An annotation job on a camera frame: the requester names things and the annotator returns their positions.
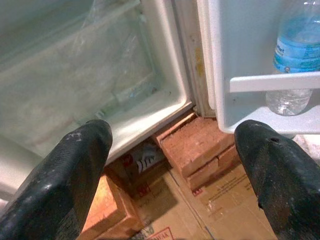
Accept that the printed cardboard box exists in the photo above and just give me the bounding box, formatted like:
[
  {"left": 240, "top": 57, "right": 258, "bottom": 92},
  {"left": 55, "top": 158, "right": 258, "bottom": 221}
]
[{"left": 104, "top": 142, "right": 171, "bottom": 198}]

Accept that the clear crisper drawer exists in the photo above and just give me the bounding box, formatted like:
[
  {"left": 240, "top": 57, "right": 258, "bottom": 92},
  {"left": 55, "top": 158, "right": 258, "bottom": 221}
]
[{"left": 0, "top": 0, "right": 163, "bottom": 151}]

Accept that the silver fridge body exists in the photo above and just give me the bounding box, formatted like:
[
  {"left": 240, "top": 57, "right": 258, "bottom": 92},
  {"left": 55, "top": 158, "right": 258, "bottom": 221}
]
[{"left": 0, "top": 0, "right": 216, "bottom": 201}]

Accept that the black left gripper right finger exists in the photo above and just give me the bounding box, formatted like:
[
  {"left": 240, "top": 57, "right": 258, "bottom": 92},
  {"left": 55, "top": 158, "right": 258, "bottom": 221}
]
[{"left": 234, "top": 119, "right": 320, "bottom": 240}]

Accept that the flattened brown cardboard sheet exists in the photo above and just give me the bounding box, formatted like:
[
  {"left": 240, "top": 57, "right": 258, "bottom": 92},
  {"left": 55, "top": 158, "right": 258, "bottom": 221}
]
[
  {"left": 129, "top": 169, "right": 211, "bottom": 240},
  {"left": 172, "top": 162, "right": 278, "bottom": 240}
]

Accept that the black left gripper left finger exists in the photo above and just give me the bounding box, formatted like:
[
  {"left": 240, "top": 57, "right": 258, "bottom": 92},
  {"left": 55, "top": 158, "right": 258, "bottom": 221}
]
[{"left": 0, "top": 119, "right": 113, "bottom": 240}]

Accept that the silver fridge door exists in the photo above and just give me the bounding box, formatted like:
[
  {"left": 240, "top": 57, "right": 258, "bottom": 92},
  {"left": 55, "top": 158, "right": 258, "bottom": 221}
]
[{"left": 197, "top": 0, "right": 320, "bottom": 137}]

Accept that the water bottle blue label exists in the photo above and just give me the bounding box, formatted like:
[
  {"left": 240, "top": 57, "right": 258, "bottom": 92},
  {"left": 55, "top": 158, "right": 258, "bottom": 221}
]
[{"left": 264, "top": 0, "right": 320, "bottom": 117}]

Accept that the red clay brick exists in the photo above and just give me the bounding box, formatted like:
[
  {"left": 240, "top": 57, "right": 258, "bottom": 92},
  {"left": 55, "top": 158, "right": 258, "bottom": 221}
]
[
  {"left": 152, "top": 112, "right": 236, "bottom": 178},
  {"left": 79, "top": 173, "right": 145, "bottom": 240},
  {"left": 186, "top": 144, "right": 242, "bottom": 192}
]

